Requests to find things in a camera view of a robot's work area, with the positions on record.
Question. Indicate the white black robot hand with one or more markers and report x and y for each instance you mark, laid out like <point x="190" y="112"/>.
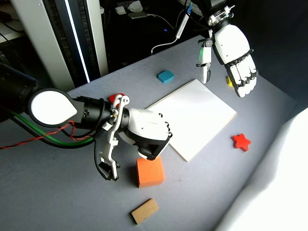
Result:
<point x="146" y="130"/>
<point x="231" y="45"/>

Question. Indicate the orange black utility knife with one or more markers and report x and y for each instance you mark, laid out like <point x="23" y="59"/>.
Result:
<point x="114" y="97"/>

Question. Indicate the yellow block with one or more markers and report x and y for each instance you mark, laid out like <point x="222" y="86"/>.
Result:
<point x="229" y="82"/>

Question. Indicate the orange foam block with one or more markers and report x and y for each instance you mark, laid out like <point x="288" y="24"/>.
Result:
<point x="150" y="172"/>

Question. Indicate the white paper pad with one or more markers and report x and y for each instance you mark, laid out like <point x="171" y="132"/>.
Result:
<point x="195" y="118"/>

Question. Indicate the white power adapter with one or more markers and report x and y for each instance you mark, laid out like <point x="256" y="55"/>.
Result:
<point x="182" y="25"/>

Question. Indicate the blue rounded block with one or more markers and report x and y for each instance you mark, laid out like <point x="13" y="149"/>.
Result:
<point x="166" y="76"/>

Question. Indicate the brown wooden block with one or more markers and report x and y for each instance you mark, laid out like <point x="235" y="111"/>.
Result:
<point x="145" y="211"/>

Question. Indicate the red star block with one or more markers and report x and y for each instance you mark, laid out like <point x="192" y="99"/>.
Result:
<point x="240" y="142"/>

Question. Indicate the silver flat device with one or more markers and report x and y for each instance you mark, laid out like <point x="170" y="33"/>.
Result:
<point x="137" y="15"/>

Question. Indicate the white crumpled tissue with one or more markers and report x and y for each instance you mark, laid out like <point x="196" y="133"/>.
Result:
<point x="135" y="6"/>

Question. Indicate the grey table cloth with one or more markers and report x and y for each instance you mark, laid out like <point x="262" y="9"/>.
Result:
<point x="60" y="197"/>

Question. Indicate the white metal column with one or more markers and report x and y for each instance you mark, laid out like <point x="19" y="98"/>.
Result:
<point x="60" y="43"/>

